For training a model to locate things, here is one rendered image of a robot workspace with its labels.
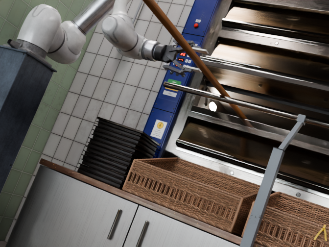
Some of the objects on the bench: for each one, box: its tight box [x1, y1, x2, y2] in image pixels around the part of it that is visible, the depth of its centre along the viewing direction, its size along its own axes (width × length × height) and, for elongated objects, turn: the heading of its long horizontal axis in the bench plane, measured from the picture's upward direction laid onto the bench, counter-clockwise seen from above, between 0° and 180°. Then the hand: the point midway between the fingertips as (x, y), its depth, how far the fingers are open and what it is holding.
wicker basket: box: [122, 157, 260, 236], centre depth 219 cm, size 49×56×28 cm
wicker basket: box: [241, 191, 329, 247], centre depth 192 cm, size 49×56×28 cm
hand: (198, 60), depth 189 cm, fingers open, 8 cm apart
